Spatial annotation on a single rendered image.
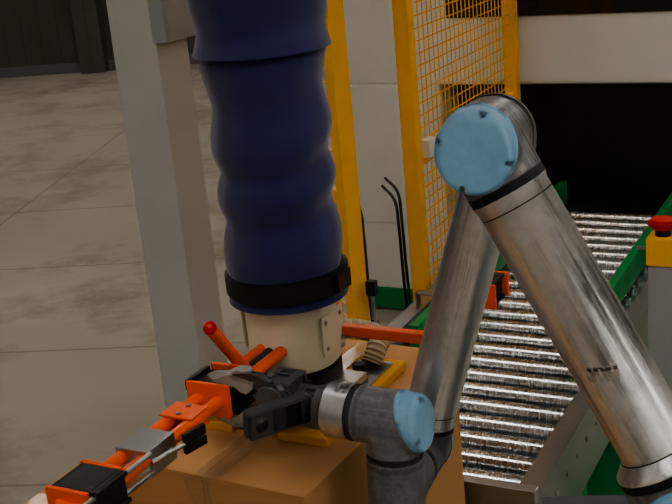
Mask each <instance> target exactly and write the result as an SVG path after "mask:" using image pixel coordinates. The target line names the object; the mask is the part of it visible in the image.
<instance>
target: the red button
mask: <svg viewBox="0 0 672 504"><path fill-rule="evenodd" d="M648 227H650V228H651V229H652V230H655V236H657V237H669V236H671V235H672V216H669V215H658V216H654V217H651V219H649V220H648Z"/></svg>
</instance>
